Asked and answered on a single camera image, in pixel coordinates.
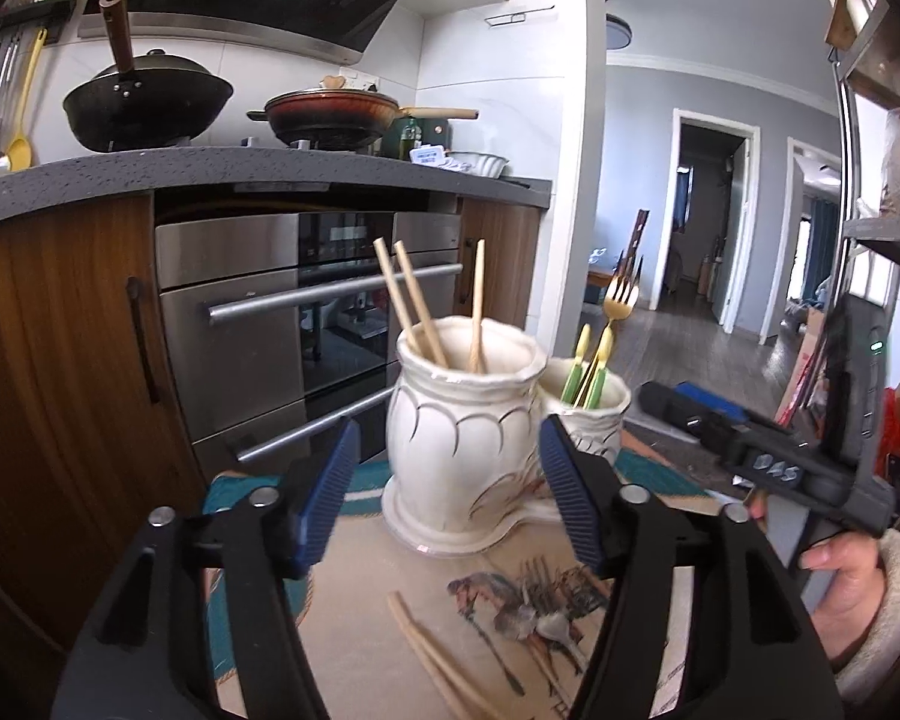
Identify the narrow wooden cabinet door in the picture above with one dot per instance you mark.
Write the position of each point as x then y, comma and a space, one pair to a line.
499, 262

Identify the metal shelf rack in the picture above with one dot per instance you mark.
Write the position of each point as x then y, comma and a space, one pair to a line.
892, 236

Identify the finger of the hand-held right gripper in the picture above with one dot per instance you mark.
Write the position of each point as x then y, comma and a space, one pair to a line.
709, 397
667, 401

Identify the person's right forearm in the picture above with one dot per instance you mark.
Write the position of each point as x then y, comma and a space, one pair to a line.
896, 615

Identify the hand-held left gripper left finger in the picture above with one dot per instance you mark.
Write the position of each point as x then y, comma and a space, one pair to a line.
330, 487

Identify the grey speckled kitchen counter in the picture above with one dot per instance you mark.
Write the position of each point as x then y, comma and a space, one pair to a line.
195, 172

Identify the black wall spice rack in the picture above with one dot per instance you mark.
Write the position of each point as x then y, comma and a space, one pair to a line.
37, 15

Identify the wide wooden cabinet door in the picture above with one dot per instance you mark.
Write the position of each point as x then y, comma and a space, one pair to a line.
60, 360

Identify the yellow hanging spatula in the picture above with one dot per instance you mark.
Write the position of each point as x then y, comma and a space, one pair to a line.
22, 127

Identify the yellow plastic fruit fork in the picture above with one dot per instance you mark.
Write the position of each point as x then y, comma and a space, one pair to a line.
579, 352
602, 364

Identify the wooden chopstick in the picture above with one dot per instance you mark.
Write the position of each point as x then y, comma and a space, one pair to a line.
457, 682
424, 652
422, 304
478, 307
405, 300

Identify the white door frame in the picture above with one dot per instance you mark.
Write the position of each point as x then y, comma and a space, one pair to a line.
679, 217
791, 240

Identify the silver metal fork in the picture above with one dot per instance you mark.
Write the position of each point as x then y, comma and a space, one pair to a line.
541, 600

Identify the red frying pan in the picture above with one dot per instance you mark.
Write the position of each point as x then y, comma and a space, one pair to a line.
330, 116

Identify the round ceiling lamp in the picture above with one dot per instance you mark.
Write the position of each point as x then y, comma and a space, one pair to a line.
617, 30

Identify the white ceramic floral utensil holder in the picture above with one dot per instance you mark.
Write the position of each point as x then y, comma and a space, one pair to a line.
450, 450

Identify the printed teal beige tablecloth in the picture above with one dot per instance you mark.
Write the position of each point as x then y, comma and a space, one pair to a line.
360, 615

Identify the white fluted bowl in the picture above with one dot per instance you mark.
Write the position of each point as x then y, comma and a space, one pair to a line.
480, 163

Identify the stainless steel oven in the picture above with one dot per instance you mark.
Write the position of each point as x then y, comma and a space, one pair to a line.
225, 345

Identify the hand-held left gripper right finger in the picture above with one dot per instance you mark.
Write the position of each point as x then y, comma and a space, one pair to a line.
570, 487

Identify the gold metal fork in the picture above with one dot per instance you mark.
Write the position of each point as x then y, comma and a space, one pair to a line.
619, 300

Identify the person's right hand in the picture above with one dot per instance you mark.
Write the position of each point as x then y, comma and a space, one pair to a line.
851, 592

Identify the wooden chair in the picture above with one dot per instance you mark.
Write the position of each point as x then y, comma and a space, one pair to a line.
636, 240

